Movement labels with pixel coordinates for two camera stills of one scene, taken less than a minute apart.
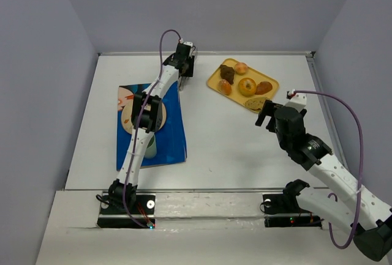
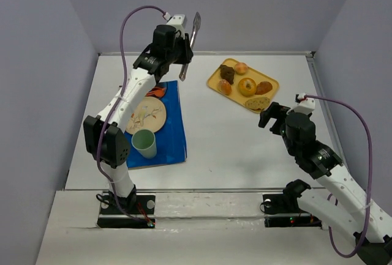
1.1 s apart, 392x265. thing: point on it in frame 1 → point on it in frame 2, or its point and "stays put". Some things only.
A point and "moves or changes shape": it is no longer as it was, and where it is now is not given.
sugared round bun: x=225 y=87 stays put
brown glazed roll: x=263 y=87 stays put
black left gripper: x=187 y=70 → x=186 y=52
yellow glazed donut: x=247 y=86 stays put
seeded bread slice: x=256 y=103 stays put
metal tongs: x=183 y=76 moves or changes shape
